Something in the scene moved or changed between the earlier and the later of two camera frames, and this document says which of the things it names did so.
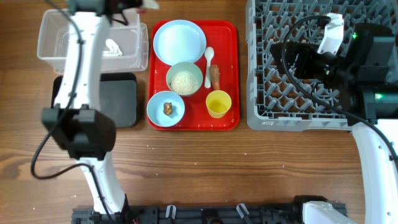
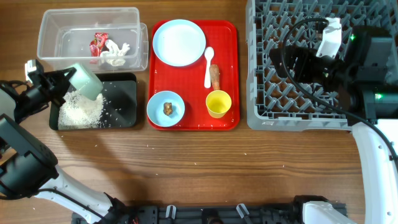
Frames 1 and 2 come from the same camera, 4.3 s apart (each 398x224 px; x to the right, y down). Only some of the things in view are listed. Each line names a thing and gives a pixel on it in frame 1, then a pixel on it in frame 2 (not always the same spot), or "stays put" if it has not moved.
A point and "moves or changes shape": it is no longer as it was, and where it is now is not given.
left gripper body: (131, 4) to (33, 99)
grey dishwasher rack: (273, 103) stays put
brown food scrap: (167, 109) stays put
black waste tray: (118, 97) stays put
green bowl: (184, 78) moves or changes shape
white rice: (184, 83) moves or changes shape
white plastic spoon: (209, 53) stays put
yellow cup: (217, 103) stays put
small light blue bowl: (165, 109) stays put
